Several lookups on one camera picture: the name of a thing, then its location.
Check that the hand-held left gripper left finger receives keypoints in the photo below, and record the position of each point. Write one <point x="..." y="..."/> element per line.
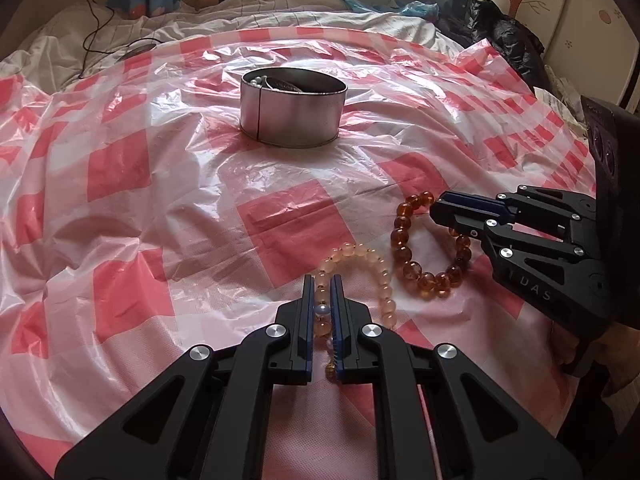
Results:
<point x="308" y="300"/>

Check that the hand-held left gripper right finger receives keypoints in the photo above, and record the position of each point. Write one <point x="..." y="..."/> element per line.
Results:
<point x="337" y="300"/>

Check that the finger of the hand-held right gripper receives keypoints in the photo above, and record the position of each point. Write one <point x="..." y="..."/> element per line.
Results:
<point x="465" y="220"/>
<point x="475" y="201"/>

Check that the round metal tin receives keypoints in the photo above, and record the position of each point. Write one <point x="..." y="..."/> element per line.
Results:
<point x="290" y="115"/>

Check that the silver bangle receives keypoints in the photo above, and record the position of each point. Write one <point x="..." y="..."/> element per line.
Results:
<point x="287" y="85"/>

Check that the person's right hand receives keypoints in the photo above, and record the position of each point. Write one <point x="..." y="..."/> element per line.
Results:
<point x="612" y="355"/>

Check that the crumpled white papers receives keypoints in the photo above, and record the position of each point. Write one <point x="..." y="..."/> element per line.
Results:
<point x="562" y="102"/>

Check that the black jacket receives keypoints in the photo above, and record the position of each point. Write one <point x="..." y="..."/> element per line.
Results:
<point x="505" y="35"/>

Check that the red checkered plastic sheet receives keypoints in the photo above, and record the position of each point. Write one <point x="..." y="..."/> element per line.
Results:
<point x="150" y="185"/>

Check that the blue plastic bag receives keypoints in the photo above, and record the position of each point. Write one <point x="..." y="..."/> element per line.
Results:
<point x="415" y="10"/>

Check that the tree print wardrobe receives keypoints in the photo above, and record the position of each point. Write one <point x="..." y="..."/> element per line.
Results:
<point x="560" y="5"/>

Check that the white duvet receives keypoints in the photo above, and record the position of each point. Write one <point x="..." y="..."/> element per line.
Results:
<point x="225" y="20"/>

